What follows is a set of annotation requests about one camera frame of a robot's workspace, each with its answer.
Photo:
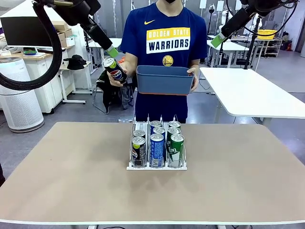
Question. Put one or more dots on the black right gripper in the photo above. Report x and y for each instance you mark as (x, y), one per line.
(267, 7)

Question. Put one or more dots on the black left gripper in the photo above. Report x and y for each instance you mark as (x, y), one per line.
(78, 12)

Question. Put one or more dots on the black Pepsi can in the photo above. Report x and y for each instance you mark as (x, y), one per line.
(139, 133)
(116, 71)
(138, 152)

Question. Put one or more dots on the blue beverage can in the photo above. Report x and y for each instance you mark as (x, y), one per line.
(156, 124)
(159, 130)
(157, 150)

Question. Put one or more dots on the green beverage can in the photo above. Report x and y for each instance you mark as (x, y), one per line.
(173, 131)
(174, 124)
(177, 150)

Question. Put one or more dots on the person's right forearm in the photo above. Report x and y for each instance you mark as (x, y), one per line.
(131, 58)

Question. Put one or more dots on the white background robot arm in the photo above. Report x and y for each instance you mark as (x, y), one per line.
(259, 22)

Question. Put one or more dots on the person's left forearm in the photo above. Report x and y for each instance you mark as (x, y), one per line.
(195, 63)

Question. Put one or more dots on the clear white can dispenser rack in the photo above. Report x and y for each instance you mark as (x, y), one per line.
(157, 168)

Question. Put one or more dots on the person's right hand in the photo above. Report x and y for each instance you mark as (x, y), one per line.
(129, 70)

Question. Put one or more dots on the person's left hand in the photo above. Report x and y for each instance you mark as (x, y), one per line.
(196, 76)

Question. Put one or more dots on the white background work table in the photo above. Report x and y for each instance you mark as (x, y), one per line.
(228, 47)
(114, 43)

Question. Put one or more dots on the small white box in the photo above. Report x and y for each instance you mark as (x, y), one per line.
(70, 41)

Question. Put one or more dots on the cardboard box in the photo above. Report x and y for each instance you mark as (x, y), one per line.
(63, 43)
(64, 25)
(65, 33)

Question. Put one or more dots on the yellow plastic basket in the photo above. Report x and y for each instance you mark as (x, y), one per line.
(267, 34)

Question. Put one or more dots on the black tripod pole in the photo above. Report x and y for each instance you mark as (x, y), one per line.
(251, 52)

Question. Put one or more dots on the wooden shelf rack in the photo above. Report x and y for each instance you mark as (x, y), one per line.
(269, 46)

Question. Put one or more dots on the small white rolling table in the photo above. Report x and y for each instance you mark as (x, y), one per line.
(71, 83)

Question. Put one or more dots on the chair with black jacket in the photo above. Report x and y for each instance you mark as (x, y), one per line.
(109, 95)

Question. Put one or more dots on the wooden desk with white cabinet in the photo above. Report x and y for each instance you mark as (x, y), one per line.
(45, 76)

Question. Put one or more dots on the person in blue Warriors shirt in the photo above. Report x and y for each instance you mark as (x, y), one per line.
(166, 31)

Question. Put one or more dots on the green plate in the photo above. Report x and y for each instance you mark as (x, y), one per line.
(30, 52)

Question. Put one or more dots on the black computer monitor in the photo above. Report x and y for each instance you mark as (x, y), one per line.
(23, 32)

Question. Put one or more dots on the white side table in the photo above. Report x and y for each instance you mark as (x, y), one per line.
(250, 95)

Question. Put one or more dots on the white cylindrical air purifier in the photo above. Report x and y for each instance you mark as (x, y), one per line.
(21, 100)

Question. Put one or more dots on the person in black clothes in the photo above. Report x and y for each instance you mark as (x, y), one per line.
(2, 171)

